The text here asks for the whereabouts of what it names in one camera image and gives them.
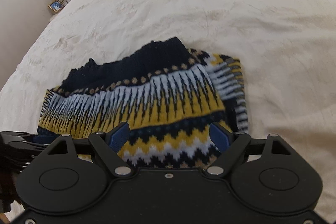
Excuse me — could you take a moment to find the navy yellow patterned knit sweater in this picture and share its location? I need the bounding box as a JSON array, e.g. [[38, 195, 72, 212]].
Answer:
[[35, 38, 248, 168]]

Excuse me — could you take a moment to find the cream bedspread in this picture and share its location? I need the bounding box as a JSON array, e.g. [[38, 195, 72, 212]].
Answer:
[[1, 0, 335, 222]]

